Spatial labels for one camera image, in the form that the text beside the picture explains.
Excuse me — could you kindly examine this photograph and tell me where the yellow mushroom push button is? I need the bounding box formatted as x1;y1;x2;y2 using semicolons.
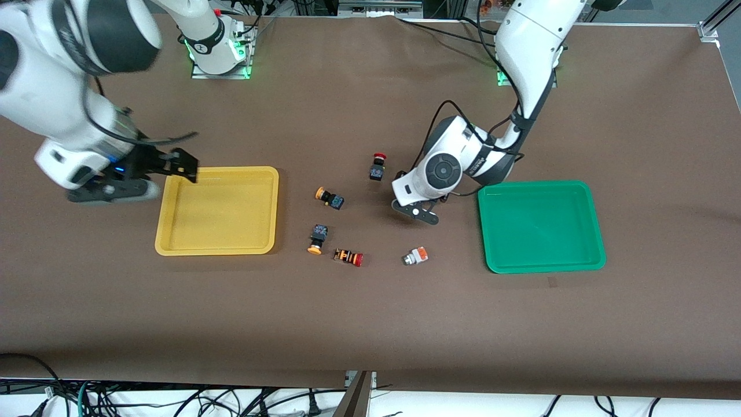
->
314;186;345;210
307;224;329;255

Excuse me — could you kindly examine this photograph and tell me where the yellow plastic tray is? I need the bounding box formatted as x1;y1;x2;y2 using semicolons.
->
155;166;280;257

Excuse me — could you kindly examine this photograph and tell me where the red button orange-striped body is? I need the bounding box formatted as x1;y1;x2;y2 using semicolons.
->
333;248;364;268

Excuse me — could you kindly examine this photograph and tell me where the green plastic tray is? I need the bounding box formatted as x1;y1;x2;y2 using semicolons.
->
478;181;607;274

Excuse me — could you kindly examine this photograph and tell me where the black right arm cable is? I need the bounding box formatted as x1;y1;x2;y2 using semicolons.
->
81;58;199;145

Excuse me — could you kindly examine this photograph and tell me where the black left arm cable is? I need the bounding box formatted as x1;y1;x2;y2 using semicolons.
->
414;100;524;174

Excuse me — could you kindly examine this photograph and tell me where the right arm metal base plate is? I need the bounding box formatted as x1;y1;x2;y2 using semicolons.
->
191;23;258;80

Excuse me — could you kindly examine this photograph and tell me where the black cable to arm base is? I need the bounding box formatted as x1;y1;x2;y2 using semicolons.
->
397;16;501;50

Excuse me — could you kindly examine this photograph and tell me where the aluminium frame rail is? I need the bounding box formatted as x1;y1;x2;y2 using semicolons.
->
339;0;423;15

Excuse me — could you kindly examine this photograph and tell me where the black looped floor cable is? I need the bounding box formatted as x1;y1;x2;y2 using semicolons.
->
0;352;64;417

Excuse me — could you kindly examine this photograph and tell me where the grey table support post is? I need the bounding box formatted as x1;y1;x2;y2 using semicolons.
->
333;371;377;417

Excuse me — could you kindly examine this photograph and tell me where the green floor cable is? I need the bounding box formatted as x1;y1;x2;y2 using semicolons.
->
75;379;93;417

